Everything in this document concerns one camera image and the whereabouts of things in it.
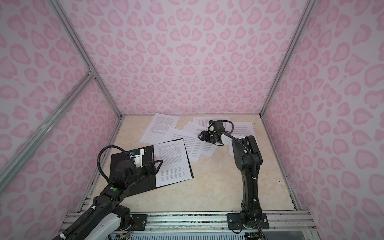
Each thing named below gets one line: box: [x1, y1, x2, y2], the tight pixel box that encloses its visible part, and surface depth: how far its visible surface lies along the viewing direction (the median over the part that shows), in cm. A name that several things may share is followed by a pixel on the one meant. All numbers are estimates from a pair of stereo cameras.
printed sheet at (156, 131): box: [139, 112, 180, 145], surface depth 116 cm
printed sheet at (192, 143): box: [164, 127, 202, 162], surface depth 106 cm
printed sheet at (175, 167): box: [153, 138, 192, 188], surface depth 97 cm
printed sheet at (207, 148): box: [181, 121, 217, 158], surface depth 103 cm
